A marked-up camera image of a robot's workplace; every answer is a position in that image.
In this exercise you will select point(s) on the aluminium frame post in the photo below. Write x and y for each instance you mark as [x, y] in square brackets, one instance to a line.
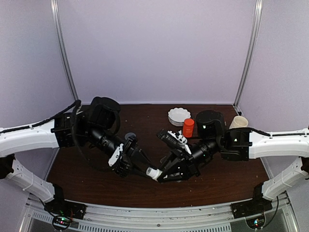
[257, 16]
[62, 47]

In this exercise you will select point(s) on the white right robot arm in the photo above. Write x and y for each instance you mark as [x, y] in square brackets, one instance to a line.
[237, 144]

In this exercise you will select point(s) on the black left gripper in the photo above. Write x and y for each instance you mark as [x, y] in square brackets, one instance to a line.
[130, 150]

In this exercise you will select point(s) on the aluminium front rail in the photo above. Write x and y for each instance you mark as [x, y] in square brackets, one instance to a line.
[211, 218]

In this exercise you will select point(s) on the white pill bottle green label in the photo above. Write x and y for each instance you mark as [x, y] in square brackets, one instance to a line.
[153, 173]

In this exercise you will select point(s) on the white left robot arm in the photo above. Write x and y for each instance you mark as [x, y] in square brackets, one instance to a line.
[58, 131]

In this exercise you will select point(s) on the orange pill bottle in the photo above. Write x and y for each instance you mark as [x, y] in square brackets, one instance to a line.
[188, 127]

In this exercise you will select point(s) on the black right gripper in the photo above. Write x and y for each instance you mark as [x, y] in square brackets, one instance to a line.
[187, 167]

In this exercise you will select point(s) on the cream ribbed mug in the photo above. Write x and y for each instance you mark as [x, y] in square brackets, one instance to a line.
[239, 122]

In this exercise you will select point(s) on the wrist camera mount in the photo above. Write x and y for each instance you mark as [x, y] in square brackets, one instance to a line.
[116, 155]
[174, 140]

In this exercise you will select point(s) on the white scalloped ceramic bowl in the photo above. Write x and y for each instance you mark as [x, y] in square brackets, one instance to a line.
[177, 116]

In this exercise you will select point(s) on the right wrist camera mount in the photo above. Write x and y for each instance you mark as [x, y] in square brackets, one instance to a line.
[174, 140]

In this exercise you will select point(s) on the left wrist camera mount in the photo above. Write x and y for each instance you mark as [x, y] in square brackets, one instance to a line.
[116, 155]

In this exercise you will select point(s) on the grey capped pill bottle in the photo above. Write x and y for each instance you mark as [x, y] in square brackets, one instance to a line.
[130, 135]

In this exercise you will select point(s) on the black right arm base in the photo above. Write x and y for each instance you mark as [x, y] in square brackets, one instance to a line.
[256, 205]

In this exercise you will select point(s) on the left aluminium frame post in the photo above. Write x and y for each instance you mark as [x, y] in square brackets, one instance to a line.
[62, 47]

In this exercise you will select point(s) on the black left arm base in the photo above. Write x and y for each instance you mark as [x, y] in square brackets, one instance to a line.
[62, 211]

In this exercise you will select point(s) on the right aluminium frame post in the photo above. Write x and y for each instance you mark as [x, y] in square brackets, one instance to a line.
[257, 16]

